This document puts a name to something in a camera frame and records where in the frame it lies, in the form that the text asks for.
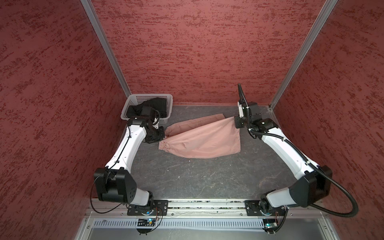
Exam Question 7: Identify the pink shorts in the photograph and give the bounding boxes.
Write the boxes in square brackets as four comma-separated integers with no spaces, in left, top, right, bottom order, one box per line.
[159,114,241,159]

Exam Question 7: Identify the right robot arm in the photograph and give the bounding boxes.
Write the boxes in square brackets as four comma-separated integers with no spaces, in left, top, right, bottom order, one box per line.
[235,100,331,216]

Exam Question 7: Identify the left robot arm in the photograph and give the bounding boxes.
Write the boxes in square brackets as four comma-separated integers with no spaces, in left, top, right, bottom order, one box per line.
[91,106,165,216]

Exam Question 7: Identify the black shorts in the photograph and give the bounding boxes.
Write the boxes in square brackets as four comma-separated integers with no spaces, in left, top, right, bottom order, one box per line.
[125,98,168,118]

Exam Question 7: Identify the white plastic basket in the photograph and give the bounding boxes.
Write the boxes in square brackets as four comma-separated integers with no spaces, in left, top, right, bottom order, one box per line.
[121,94,173,125]

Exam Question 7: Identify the left circuit board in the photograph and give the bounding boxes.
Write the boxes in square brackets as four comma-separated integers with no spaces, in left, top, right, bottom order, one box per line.
[137,219,157,228]

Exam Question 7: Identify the circuit board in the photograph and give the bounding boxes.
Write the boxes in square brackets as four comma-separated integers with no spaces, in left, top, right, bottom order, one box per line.
[137,219,157,228]
[263,219,279,232]

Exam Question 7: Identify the right circuit board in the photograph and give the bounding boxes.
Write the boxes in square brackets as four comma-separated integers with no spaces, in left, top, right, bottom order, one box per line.
[263,219,279,232]

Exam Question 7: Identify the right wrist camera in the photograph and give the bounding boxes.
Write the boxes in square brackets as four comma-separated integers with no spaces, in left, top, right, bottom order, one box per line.
[238,102,244,118]

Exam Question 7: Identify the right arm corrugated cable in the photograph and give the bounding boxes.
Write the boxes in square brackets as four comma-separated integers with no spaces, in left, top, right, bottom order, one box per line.
[248,128,360,234]

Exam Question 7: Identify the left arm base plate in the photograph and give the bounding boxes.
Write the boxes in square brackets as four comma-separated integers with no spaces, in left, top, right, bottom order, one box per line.
[127,200,169,217]

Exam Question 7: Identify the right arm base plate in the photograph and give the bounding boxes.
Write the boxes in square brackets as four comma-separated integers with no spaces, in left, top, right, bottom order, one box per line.
[244,200,286,217]

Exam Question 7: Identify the slotted white cable duct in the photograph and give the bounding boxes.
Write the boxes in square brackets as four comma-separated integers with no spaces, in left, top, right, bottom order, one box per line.
[93,218,264,231]

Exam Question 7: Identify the right aluminium corner post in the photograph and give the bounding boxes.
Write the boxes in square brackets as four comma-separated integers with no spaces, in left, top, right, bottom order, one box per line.
[269,0,338,112]

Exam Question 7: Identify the aluminium corner post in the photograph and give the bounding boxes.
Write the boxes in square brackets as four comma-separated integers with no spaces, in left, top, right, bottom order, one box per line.
[81,0,132,98]
[269,0,338,112]

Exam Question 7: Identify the left aluminium corner post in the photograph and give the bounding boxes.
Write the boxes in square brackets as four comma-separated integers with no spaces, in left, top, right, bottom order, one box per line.
[81,0,132,98]

